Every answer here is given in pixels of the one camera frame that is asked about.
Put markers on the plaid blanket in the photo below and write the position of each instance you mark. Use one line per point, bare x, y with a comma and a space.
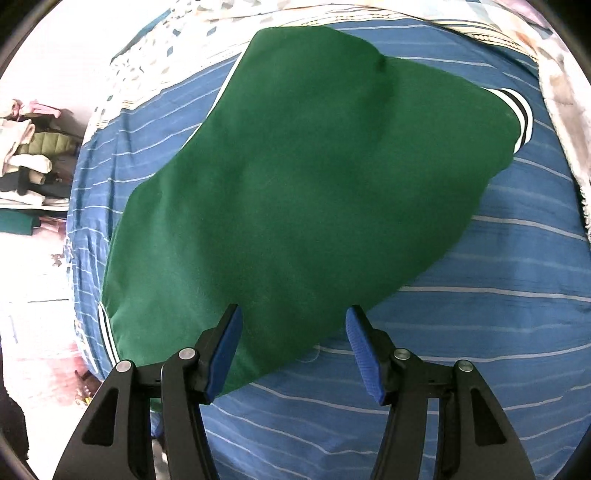
152, 50

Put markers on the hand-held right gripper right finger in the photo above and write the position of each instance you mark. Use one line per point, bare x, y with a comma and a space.
364, 355

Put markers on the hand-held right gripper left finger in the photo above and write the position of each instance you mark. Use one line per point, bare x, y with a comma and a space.
221, 360

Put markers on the pile of clothes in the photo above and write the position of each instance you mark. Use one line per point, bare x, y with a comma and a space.
32, 152

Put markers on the blue striped bed sheet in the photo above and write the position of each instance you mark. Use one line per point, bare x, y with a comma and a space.
498, 286

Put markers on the green varsity jacket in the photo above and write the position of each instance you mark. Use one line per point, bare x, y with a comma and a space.
300, 184

